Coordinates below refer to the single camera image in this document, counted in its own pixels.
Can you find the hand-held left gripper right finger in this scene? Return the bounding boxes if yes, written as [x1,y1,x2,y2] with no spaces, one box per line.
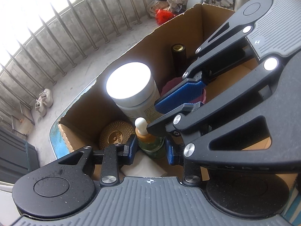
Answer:
[165,138,203,185]

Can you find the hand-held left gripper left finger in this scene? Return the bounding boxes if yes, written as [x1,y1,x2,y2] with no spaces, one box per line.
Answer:
[58,137,138,186]

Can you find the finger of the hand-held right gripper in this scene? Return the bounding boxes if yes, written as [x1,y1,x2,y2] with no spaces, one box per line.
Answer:
[147,57,280,167]
[154,24,259,113]

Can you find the green dropper bottle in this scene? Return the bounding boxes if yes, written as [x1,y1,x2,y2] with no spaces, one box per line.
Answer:
[135,117,165,159]

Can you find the white jar with grey lid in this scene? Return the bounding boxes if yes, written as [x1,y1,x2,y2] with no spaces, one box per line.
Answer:
[106,62,165,124]

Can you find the cardboard box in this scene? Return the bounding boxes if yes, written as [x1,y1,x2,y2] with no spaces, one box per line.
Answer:
[58,3,298,189]

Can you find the maroon round container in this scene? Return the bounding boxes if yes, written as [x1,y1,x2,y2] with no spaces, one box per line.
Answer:
[162,77,207,104]

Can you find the gold textured round lid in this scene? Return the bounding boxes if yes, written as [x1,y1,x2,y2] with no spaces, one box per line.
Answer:
[99,120,136,151]

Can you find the dark bottle with gold cap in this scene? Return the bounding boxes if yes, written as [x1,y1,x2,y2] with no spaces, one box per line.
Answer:
[170,43,189,82]

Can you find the red plastic bag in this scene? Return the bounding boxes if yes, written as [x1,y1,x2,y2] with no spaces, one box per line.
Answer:
[155,9,177,25]

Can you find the metal balcony railing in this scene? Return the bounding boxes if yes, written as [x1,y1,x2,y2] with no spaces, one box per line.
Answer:
[0,0,156,93]

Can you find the pair of white shoes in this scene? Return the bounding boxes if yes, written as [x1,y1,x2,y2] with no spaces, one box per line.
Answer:
[35,88,54,117]

